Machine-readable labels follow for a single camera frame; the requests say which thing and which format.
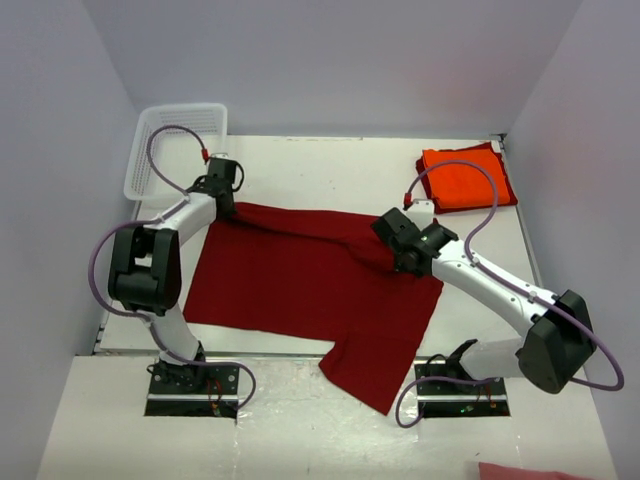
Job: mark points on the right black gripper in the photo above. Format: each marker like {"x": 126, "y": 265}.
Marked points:
{"x": 397, "y": 268}

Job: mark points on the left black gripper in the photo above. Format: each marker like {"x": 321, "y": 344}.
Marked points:
{"x": 231, "y": 211}

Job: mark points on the dark red t shirt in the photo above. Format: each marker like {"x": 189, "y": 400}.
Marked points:
{"x": 505, "y": 197}
{"x": 319, "y": 275}

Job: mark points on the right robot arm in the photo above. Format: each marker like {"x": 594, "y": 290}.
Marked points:
{"x": 552, "y": 341}

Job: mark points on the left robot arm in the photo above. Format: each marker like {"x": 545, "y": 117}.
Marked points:
{"x": 146, "y": 270}

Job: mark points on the white plastic basket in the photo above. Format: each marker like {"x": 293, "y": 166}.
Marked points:
{"x": 208, "y": 120}

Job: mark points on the folded orange t shirt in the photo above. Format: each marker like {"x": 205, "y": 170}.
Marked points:
{"x": 462, "y": 175}

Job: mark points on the folded dark red t shirt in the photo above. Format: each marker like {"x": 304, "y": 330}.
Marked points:
{"x": 505, "y": 197}

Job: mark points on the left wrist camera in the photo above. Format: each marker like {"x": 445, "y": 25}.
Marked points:
{"x": 208, "y": 156}

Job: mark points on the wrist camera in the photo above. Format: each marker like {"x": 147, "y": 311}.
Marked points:
{"x": 208, "y": 156}
{"x": 420, "y": 211}

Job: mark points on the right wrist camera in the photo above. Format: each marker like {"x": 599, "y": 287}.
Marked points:
{"x": 420, "y": 211}

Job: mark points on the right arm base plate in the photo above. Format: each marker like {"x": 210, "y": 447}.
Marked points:
{"x": 438, "y": 399}

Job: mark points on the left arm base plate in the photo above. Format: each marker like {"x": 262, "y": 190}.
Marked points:
{"x": 192, "y": 391}

